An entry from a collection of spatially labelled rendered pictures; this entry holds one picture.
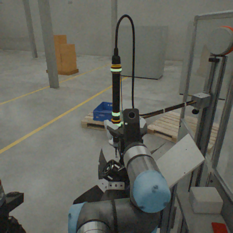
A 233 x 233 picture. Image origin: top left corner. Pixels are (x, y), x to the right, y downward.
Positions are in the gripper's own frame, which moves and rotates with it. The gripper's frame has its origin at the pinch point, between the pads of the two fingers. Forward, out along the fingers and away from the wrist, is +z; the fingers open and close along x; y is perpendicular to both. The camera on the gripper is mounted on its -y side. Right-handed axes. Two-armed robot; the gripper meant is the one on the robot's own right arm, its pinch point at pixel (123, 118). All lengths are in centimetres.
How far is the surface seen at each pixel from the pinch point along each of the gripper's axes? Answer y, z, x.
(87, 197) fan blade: 62, 26, -16
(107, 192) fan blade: 47.6, 13.0, -5.2
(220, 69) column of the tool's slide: -7, 43, 64
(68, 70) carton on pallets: 148, 820, -90
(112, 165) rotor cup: 40.0, 24.0, -1.1
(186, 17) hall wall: -67, 1095, 553
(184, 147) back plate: 35, 28, 42
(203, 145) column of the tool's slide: 45, 43, 64
